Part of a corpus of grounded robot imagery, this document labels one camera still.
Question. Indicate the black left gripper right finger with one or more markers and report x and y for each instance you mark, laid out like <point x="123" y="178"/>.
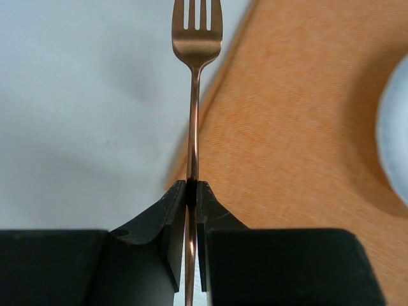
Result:
<point x="299" y="266"/>

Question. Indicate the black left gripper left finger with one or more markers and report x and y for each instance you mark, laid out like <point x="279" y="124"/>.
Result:
<point x="139" y="263"/>

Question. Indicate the orange cloth napkin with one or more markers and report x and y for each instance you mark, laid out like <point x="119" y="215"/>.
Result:
<point x="287" y="130"/>

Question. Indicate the white paper plate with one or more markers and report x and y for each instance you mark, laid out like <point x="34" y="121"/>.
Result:
<point x="391" y="130"/>

